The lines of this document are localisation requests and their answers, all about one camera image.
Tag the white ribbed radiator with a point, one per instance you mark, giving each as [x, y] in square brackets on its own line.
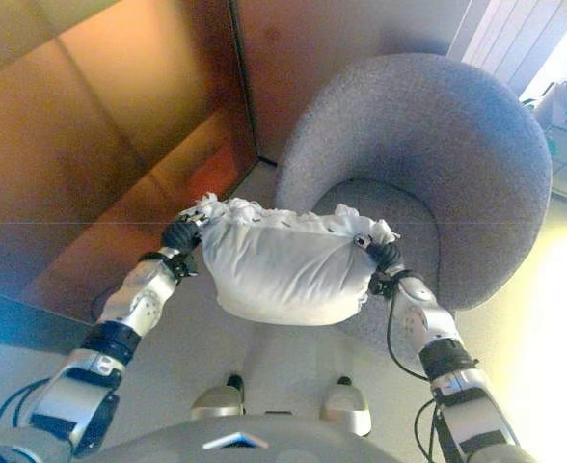
[505, 38]

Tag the right silver robot leg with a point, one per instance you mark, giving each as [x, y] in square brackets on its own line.
[348, 405]

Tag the left silver robot leg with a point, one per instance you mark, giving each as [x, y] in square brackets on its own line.
[218, 398]

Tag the silver robot torso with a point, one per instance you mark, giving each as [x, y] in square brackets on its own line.
[245, 443]

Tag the white cushion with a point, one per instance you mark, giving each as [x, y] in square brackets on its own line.
[283, 270]

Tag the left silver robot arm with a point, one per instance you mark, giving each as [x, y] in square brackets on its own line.
[90, 386]

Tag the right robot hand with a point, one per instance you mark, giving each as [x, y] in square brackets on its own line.
[387, 255]

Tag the silver robot leg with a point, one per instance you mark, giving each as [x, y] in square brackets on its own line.
[348, 405]
[218, 398]

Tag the glossy brown cabinet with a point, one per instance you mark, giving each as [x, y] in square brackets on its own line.
[95, 144]

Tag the grey fabric armchair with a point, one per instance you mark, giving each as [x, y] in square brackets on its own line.
[409, 125]

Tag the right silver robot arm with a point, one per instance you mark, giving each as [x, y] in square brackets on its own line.
[462, 386]

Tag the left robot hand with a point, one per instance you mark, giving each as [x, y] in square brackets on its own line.
[182, 236]

